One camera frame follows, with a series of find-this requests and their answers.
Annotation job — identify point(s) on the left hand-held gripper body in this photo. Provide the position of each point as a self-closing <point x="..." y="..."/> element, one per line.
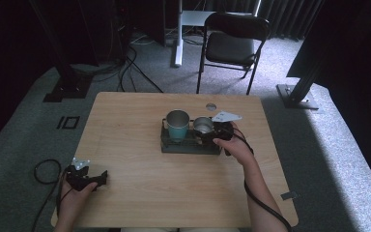
<point x="77" y="177"/>

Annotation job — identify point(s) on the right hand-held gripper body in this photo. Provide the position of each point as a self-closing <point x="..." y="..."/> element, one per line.
<point x="223" y="127"/>

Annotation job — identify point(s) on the silver metal cup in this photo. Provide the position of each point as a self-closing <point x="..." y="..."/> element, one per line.
<point x="203" y="125"/>

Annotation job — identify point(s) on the teal metal cup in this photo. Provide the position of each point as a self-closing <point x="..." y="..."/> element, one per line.
<point x="177" y="125"/>

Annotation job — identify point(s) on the person's left hand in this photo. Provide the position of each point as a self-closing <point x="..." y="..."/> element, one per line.
<point x="74" y="201"/>

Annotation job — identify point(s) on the person's right hand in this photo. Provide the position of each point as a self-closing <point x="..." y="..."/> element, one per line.
<point x="236" y="150"/>

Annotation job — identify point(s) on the round grey table grommet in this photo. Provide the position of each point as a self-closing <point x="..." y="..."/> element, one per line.
<point x="211" y="107"/>

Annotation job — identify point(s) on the black folding chair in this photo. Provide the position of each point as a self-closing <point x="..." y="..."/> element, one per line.
<point x="232" y="48"/>

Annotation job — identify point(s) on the black stand with metal base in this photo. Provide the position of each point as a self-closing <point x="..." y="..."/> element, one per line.
<point x="298" y="95"/>

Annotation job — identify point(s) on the grey tape piece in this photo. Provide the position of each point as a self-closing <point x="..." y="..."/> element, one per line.
<point x="289" y="195"/>

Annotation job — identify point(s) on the dark pleated curtain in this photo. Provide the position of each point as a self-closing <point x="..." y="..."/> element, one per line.
<point x="286" y="19"/>

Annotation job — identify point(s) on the white desk frame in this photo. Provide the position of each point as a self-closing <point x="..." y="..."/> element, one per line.
<point x="178" y="38"/>

